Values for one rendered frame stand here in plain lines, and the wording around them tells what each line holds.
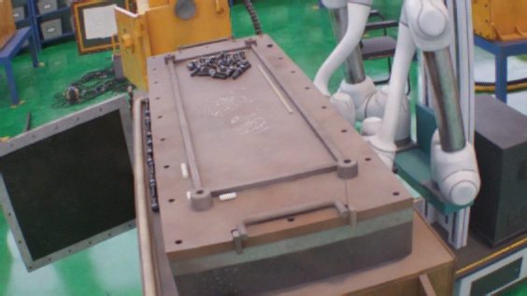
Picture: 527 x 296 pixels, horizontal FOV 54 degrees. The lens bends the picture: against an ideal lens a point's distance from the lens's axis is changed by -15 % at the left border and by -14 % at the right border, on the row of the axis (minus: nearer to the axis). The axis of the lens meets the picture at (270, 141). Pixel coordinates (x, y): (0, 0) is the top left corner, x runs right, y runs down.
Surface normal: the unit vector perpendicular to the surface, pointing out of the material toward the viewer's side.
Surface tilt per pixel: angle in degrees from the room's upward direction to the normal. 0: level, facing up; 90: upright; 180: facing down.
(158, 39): 90
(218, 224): 0
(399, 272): 0
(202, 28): 90
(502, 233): 90
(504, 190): 90
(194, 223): 0
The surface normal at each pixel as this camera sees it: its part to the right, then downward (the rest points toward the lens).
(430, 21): -0.12, 0.33
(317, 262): 0.22, 0.39
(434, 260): -0.11, -0.90
